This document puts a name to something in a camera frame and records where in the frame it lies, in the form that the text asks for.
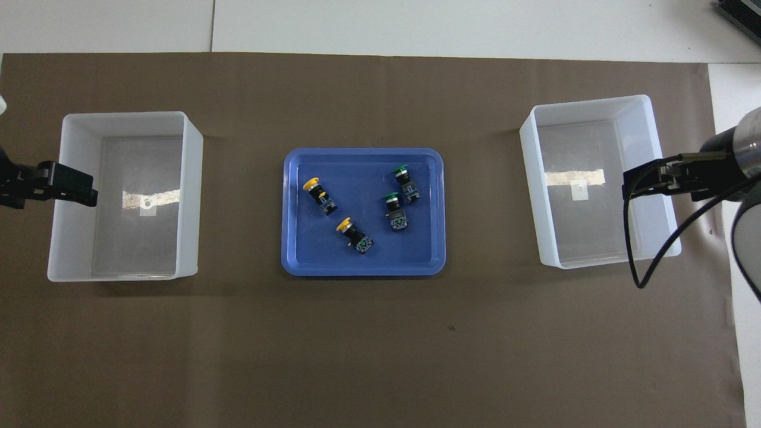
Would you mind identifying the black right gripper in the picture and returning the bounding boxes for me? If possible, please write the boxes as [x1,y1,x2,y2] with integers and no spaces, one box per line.
[622,127,744,202]

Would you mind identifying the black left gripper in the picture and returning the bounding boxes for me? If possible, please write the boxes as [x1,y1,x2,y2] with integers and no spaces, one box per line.
[0,146,99,210]

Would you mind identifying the green push button switch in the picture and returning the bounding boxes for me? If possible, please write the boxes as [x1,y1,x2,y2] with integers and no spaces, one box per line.
[382,191,410,232]
[391,163,422,203]

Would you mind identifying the yellow push button switch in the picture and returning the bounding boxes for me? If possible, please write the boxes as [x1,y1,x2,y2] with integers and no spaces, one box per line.
[336,216,375,255]
[302,177,339,217]

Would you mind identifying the translucent white plastic box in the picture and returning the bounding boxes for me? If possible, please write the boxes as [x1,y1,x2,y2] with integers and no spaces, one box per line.
[519,94,683,270]
[47,111,205,283]

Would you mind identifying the dark grey ribbed device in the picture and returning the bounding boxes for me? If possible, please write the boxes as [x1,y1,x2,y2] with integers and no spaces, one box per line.
[713,0,761,37]

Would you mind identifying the blue plastic tray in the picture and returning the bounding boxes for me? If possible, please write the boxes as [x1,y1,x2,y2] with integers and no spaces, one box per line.
[281,147,446,277]

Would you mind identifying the brown paper table mat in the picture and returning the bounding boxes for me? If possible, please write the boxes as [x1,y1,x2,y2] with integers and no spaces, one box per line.
[0,52,747,428]

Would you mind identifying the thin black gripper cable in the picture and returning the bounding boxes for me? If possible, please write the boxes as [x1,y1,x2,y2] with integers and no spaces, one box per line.
[622,175,761,290]

